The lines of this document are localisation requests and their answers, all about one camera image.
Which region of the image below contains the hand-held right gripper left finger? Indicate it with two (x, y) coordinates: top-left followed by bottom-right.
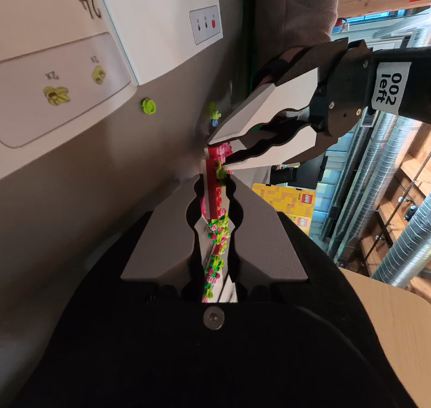
(120, 174), (205, 287)

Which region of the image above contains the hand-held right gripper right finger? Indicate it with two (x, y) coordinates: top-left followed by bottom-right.
(225, 174), (309, 285)

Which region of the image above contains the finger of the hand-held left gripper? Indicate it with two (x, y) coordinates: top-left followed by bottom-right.
(206, 67), (320, 146)
(222, 122), (318, 174)

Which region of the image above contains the large red lego heart section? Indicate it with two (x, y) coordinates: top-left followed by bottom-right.
(201, 213), (234, 303)

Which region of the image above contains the small red lego heart section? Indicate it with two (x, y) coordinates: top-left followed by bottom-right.
(202, 142), (233, 221)

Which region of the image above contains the person's left forearm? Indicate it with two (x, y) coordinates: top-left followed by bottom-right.
(254, 0), (341, 62)

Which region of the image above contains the yellow lego box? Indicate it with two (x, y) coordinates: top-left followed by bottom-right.
(252, 182), (319, 237)

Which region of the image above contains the lego instruction booklet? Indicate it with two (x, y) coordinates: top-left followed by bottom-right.
(0, 0), (224, 179)

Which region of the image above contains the person's left hand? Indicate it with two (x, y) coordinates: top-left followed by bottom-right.
(257, 46), (304, 86)

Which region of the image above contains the black monitor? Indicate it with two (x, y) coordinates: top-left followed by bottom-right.
(269, 155), (329, 188)

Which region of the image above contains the green plastic holder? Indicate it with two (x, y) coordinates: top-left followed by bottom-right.
(240, 0), (258, 92)

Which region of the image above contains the silver ventilation duct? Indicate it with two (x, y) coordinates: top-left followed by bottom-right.
(320, 112), (421, 257)

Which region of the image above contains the large silver duct with grille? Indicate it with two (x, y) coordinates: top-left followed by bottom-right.
(370, 209), (431, 289)

